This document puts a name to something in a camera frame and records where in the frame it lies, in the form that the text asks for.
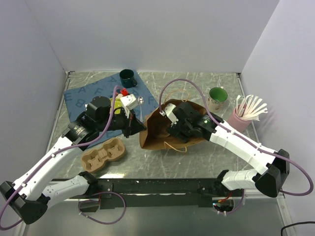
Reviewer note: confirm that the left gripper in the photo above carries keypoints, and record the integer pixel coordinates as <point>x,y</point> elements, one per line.
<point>132,125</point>

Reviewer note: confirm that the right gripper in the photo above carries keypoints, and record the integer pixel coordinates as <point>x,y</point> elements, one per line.
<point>175,130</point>

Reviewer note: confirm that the brown paper bag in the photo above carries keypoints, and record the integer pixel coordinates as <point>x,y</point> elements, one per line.
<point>157,138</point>

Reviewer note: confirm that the cardboard cup carrier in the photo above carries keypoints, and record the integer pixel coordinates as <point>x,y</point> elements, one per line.
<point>95,159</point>

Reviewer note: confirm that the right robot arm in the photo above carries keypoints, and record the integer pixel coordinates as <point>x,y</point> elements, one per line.
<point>268,172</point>

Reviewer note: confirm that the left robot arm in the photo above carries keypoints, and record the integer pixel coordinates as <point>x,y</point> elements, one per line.
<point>31,195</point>

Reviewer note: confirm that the silver spoon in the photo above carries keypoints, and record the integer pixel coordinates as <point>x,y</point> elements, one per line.
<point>140,103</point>

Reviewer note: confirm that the yellow dotted plate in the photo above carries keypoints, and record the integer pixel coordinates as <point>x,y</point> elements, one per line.
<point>117,106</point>

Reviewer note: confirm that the white mug green inside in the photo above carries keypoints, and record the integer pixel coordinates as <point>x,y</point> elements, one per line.
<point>216,98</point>

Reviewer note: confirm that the pink stirrer cup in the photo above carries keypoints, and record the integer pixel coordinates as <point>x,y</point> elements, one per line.
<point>237,123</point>

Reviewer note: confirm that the dark green mug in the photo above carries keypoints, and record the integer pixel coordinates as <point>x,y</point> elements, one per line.
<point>127,78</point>

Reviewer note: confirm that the blue letter placemat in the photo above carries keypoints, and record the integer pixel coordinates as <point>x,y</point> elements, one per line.
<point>81,96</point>

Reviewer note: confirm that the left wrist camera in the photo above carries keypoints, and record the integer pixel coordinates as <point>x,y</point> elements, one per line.
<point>128,101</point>

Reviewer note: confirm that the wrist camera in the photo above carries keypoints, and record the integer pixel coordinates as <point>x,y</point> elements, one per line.
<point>128,101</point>
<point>168,112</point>

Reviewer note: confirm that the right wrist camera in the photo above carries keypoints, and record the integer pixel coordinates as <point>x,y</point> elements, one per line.
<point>168,112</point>

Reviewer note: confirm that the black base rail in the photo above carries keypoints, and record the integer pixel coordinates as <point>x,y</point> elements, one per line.
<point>167,192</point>

